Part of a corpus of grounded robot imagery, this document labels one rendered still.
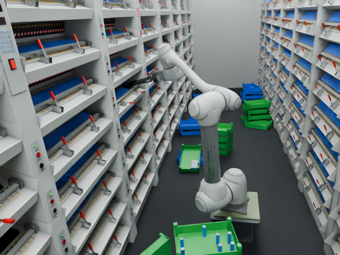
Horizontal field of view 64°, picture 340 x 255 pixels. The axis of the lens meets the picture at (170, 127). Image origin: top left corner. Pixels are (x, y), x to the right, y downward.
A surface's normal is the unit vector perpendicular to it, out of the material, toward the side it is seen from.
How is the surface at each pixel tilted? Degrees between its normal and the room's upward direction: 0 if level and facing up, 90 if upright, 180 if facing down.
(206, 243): 0
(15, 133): 90
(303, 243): 0
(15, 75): 90
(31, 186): 90
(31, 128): 90
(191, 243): 0
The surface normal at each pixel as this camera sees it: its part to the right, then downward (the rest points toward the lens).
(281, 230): -0.08, -0.92
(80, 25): -0.18, 0.38
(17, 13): 0.95, 0.29
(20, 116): 0.98, 0.00
